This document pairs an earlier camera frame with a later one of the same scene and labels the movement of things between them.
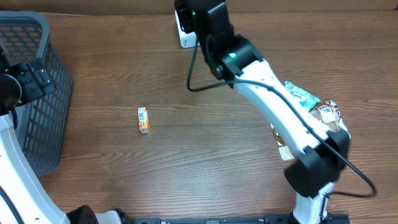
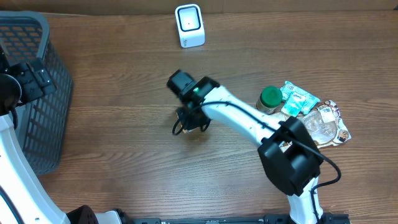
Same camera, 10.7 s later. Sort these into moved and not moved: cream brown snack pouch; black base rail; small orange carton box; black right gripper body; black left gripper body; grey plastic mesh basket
Moved: black right gripper body; small orange carton box
Not moved: black base rail; grey plastic mesh basket; black left gripper body; cream brown snack pouch
